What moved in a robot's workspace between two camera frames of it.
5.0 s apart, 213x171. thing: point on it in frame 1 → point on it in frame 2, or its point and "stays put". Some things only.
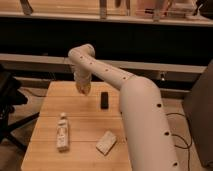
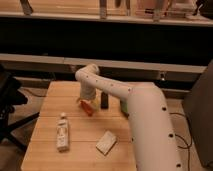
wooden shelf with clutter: (183, 12) stays put
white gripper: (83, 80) → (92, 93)
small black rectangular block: (104, 100) stays put
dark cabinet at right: (198, 106) stays put
